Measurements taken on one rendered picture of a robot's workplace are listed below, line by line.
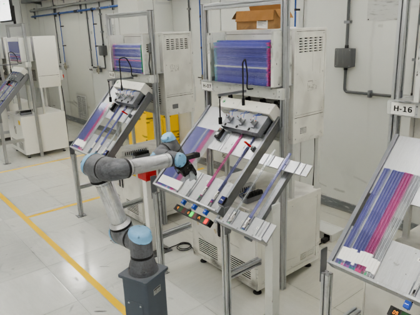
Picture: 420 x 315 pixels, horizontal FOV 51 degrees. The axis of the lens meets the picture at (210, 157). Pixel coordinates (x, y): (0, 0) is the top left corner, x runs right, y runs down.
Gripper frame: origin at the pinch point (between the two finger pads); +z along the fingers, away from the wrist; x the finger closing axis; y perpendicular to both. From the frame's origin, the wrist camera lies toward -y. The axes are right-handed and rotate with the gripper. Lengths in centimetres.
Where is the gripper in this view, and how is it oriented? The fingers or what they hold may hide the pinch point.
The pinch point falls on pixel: (195, 177)
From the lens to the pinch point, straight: 262.4
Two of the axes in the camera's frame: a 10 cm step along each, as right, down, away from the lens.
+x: 6.4, 2.1, -7.4
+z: 4.1, 7.3, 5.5
